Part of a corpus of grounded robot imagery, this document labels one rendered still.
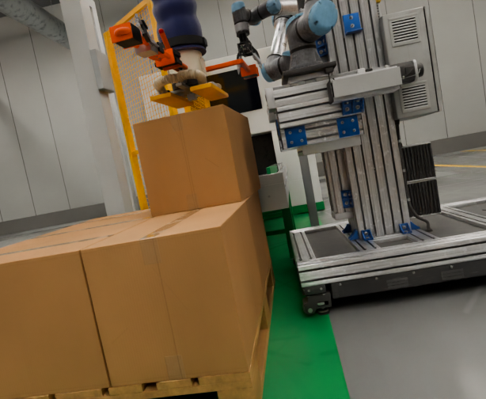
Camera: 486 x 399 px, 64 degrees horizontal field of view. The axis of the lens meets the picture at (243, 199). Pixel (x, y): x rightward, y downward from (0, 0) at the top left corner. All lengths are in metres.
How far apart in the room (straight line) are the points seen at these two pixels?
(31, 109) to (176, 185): 11.72
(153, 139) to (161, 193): 0.23
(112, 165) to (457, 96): 10.37
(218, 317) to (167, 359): 0.19
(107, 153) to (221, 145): 1.77
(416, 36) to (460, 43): 10.51
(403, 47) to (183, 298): 1.47
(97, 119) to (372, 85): 2.23
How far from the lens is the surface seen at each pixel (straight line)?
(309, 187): 2.80
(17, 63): 13.63
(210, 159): 1.60
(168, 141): 1.65
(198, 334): 1.11
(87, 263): 1.15
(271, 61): 2.37
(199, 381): 1.17
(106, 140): 3.24
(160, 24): 2.00
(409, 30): 2.03
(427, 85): 2.00
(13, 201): 13.60
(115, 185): 3.22
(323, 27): 1.68
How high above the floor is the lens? 0.68
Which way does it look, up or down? 5 degrees down
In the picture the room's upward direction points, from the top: 11 degrees counter-clockwise
